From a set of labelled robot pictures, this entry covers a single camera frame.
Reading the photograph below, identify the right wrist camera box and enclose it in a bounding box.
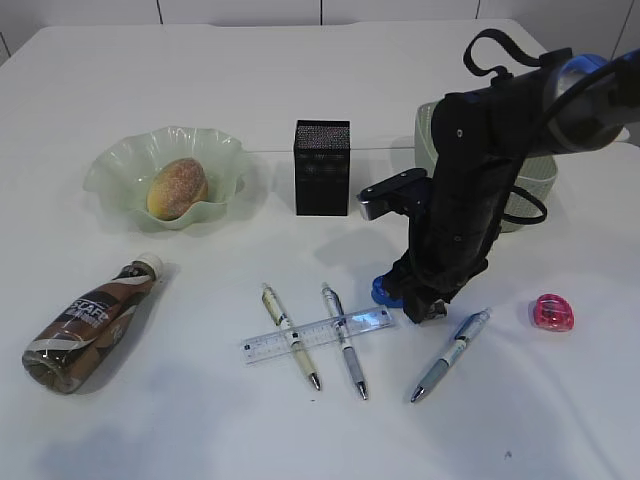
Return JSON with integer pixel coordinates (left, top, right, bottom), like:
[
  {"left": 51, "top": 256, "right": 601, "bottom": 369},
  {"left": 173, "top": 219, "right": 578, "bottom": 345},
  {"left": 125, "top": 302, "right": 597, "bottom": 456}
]
[{"left": 357, "top": 167, "right": 432, "bottom": 221}]

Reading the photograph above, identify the black mesh pen holder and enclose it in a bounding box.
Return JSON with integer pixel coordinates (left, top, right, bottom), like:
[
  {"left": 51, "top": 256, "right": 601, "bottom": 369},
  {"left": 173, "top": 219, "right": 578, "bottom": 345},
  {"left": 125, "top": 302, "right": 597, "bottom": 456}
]
[{"left": 293, "top": 120, "right": 351, "bottom": 216}]

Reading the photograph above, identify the blue pencil sharpener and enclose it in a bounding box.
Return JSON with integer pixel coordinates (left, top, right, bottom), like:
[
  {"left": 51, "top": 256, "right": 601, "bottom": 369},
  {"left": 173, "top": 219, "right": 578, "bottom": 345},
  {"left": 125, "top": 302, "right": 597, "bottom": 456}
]
[{"left": 371, "top": 276, "right": 404, "bottom": 309}]

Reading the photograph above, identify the sugared bread bun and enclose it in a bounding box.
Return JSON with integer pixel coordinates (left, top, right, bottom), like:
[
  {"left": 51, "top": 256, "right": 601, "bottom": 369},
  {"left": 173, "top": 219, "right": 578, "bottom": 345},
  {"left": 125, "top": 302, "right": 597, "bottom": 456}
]
[{"left": 146, "top": 158, "right": 208, "bottom": 221}]

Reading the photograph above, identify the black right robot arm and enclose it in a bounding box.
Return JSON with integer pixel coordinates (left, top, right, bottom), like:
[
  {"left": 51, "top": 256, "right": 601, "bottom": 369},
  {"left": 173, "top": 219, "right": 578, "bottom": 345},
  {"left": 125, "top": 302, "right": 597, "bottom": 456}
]
[{"left": 382, "top": 52, "right": 639, "bottom": 323}]

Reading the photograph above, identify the pink pencil sharpener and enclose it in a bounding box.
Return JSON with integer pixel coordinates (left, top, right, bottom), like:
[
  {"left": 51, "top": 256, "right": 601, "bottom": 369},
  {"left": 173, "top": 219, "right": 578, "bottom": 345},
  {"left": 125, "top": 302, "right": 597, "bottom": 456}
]
[{"left": 531, "top": 293, "right": 575, "bottom": 332}]

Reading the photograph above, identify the brown Nescafe coffee bottle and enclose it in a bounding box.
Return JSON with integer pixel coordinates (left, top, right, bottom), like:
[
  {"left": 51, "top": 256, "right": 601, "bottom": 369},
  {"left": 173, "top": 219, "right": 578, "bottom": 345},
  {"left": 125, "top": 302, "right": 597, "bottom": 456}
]
[{"left": 21, "top": 253, "right": 164, "bottom": 394}]

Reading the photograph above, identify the cream barrel pen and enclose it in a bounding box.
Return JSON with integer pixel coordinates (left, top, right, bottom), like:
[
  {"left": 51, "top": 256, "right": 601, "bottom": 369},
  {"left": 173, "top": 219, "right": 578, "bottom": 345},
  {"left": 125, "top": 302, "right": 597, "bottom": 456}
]
[{"left": 261, "top": 283, "right": 322, "bottom": 391}]

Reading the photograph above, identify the green woven plastic basket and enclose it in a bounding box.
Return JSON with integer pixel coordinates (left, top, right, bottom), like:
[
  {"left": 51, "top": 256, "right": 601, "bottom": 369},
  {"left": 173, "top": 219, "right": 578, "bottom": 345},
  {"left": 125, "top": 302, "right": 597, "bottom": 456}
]
[{"left": 415, "top": 95, "right": 557, "bottom": 232}]

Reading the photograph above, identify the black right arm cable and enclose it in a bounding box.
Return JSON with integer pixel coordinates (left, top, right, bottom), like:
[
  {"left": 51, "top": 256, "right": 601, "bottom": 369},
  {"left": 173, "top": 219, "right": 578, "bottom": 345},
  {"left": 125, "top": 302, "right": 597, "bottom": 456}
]
[{"left": 462, "top": 28, "right": 640, "bottom": 226}]

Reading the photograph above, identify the small paper ball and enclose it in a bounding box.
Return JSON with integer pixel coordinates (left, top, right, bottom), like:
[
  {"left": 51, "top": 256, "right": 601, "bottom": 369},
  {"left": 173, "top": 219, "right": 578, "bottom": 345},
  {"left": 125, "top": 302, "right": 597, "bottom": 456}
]
[{"left": 425, "top": 300, "right": 447, "bottom": 320}]

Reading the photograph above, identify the grey grip white pen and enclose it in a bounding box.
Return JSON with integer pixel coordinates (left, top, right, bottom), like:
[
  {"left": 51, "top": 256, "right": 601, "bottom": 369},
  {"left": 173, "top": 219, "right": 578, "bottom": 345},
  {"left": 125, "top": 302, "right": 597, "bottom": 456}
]
[{"left": 321, "top": 283, "right": 369, "bottom": 400}]

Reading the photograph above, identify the clear plastic ruler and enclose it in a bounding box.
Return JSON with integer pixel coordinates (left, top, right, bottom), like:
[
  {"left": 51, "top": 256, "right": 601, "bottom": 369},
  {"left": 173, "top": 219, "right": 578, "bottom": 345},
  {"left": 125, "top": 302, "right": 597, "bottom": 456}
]
[{"left": 239, "top": 306, "right": 396, "bottom": 364}]

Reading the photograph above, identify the green wavy glass plate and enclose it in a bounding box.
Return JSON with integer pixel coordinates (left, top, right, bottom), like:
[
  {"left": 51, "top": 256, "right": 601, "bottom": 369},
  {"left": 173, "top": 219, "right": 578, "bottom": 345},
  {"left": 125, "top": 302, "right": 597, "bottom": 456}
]
[{"left": 83, "top": 126, "right": 249, "bottom": 230}]

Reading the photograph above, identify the blue white pen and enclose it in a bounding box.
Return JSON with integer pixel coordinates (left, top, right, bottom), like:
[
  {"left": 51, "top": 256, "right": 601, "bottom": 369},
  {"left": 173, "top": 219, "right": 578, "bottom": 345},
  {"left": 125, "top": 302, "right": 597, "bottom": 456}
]
[{"left": 410, "top": 308, "right": 492, "bottom": 403}]

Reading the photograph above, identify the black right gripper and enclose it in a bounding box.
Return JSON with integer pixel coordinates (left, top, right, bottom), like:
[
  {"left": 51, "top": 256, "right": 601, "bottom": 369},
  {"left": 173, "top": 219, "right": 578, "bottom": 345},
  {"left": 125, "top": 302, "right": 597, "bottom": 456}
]
[{"left": 382, "top": 153, "right": 514, "bottom": 324}]

